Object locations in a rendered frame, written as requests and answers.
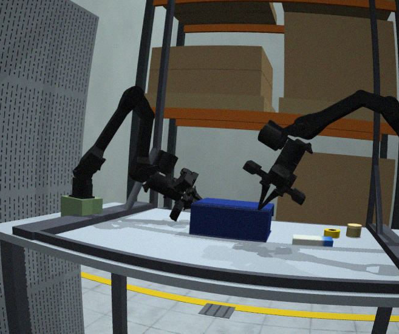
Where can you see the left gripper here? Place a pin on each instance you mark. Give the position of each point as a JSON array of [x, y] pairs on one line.
[[253, 168]]

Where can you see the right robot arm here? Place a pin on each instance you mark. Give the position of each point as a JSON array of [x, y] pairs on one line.
[[141, 170]]

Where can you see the yellow roll of tape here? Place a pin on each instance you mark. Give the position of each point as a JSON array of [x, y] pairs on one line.
[[330, 232]]

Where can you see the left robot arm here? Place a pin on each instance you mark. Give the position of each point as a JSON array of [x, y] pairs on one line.
[[310, 125]]

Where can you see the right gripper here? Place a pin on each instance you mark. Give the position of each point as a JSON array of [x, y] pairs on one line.
[[189, 197]]

